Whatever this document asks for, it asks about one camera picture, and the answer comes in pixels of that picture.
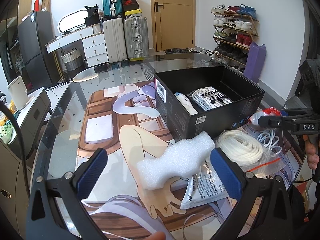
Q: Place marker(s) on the tall dark glass cabinet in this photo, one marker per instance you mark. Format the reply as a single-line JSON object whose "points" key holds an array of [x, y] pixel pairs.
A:
{"points": [[11, 56]]}

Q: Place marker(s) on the wooden door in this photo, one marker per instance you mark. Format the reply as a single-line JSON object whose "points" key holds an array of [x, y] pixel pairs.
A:
{"points": [[173, 24]]}

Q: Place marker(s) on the oval black frame mirror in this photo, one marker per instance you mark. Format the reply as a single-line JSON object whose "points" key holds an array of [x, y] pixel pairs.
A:
{"points": [[71, 21]]}

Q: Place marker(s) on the red and white packet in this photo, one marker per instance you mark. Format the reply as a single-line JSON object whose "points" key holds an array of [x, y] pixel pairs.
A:
{"points": [[271, 111]]}

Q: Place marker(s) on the teal suitcase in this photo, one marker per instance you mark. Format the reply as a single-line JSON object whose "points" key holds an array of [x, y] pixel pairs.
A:
{"points": [[112, 8]]}

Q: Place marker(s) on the silver suitcase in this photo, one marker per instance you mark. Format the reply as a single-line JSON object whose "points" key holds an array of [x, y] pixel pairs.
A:
{"points": [[136, 37]]}

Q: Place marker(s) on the woven laundry basket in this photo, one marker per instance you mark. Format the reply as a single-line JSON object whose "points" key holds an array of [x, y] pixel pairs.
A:
{"points": [[73, 61]]}

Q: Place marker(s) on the adidas bag of laces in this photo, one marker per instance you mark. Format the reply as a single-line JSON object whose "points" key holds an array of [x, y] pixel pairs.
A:
{"points": [[209, 98]]}

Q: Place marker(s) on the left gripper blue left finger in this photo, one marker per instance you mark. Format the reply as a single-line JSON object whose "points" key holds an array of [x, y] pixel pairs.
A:
{"points": [[88, 173]]}

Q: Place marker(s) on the white trash bin black liner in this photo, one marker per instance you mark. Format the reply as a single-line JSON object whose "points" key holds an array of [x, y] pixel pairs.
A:
{"points": [[176, 51]]}

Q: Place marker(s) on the stack of shoe boxes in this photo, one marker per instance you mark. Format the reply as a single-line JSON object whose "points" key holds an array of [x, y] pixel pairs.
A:
{"points": [[131, 8]]}

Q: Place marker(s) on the white foam piece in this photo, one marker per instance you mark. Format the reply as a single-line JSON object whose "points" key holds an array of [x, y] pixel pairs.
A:
{"points": [[182, 159]]}

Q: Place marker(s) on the wooden shoe rack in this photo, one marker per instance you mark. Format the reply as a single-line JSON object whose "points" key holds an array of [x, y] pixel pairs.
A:
{"points": [[235, 30]]}

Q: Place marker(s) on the grey side cabinet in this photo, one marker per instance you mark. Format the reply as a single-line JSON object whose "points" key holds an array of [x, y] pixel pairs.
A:
{"points": [[17, 160]]}

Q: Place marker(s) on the black refrigerator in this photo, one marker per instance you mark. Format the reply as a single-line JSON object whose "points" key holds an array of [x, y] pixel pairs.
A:
{"points": [[34, 34]]}

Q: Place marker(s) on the white printed pouch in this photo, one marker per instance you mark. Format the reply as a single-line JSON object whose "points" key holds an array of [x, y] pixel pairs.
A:
{"points": [[204, 187]]}

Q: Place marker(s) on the black bag on desk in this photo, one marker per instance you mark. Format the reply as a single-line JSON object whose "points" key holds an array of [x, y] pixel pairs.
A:
{"points": [[92, 15]]}

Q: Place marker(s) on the bag of white rope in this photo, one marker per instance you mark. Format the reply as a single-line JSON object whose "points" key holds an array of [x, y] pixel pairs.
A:
{"points": [[249, 153]]}

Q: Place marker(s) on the white desk with drawers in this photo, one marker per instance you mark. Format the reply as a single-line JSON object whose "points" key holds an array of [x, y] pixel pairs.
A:
{"points": [[93, 44]]}

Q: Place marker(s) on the purple bag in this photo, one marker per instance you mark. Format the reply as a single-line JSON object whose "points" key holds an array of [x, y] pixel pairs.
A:
{"points": [[255, 61]]}

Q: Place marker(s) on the black cardboard box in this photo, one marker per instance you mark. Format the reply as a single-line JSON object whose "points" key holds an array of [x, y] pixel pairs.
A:
{"points": [[245, 94]]}

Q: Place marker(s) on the person's left hand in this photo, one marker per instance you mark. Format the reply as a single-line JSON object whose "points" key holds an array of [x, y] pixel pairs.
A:
{"points": [[156, 236]]}

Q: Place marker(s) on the person's right hand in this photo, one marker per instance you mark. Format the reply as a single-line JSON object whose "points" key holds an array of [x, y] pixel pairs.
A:
{"points": [[310, 149]]}

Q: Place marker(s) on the white suitcase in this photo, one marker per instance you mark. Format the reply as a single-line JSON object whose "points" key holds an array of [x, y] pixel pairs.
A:
{"points": [[115, 40]]}

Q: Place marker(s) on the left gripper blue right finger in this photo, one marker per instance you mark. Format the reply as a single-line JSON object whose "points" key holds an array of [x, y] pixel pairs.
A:
{"points": [[224, 169]]}

